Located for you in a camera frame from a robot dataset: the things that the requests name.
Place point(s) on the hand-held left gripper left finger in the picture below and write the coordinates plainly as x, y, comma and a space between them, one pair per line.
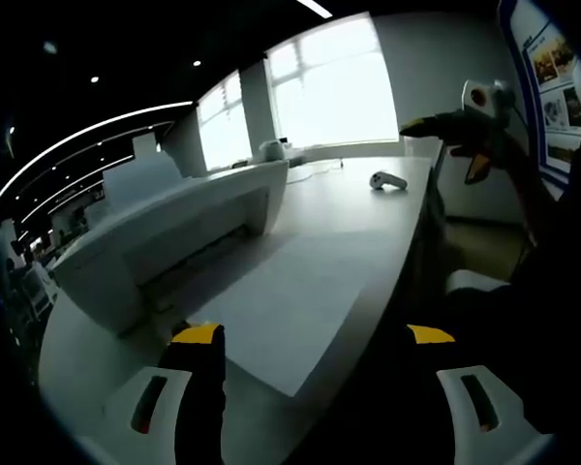
198, 387

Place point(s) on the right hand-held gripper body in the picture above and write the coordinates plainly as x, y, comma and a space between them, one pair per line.
489, 99

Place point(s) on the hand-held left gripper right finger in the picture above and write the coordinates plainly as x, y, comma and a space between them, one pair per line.
513, 436

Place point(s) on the white paper sheet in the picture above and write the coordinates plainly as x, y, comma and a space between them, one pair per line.
295, 300

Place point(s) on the white printer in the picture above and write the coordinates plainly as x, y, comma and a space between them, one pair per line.
174, 208

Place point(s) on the white game controller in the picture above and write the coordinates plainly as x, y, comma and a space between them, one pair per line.
387, 181

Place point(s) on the large window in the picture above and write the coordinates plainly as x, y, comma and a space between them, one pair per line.
334, 82

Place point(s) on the white office machine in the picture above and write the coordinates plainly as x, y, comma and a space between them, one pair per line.
276, 147

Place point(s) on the narrow window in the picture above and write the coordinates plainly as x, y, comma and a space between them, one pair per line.
223, 126

